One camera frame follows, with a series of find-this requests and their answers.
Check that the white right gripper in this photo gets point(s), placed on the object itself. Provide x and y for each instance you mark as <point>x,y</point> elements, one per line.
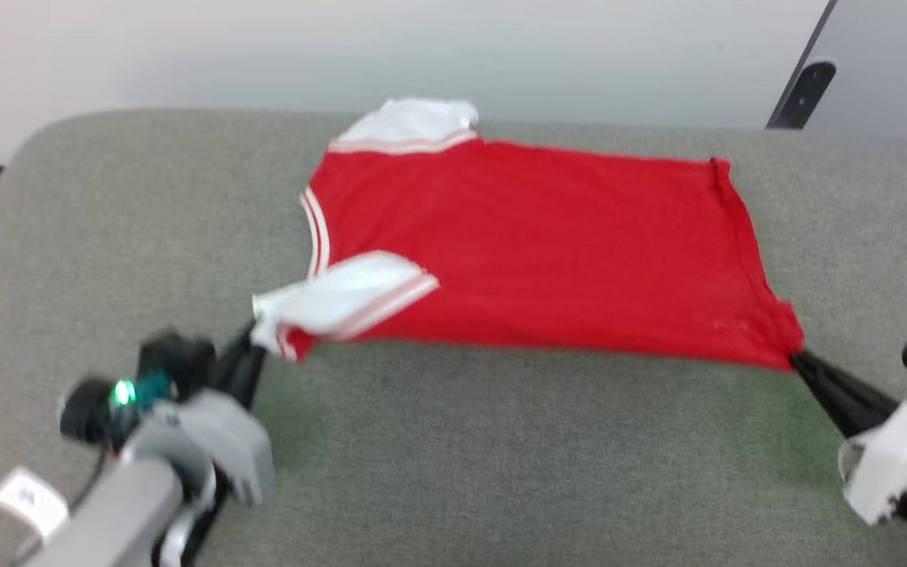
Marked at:
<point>898,453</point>

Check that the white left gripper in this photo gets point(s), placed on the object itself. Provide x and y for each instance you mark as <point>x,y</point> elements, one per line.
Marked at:
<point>217,433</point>

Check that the red and white shirt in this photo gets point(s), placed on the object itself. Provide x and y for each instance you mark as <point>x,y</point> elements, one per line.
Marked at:
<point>540,244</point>

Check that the white label tag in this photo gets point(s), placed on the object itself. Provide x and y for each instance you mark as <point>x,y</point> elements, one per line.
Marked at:
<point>28,498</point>

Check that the black door hinge plate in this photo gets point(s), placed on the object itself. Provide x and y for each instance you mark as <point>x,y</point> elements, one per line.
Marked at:
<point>809,90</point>

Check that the grey door panel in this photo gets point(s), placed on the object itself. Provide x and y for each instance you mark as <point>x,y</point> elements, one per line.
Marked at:
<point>894,63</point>

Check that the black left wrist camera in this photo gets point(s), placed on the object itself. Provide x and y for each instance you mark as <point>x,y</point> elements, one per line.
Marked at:
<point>174,358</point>

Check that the black door frame strip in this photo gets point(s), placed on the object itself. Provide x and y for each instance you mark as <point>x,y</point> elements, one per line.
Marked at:
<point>822,24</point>

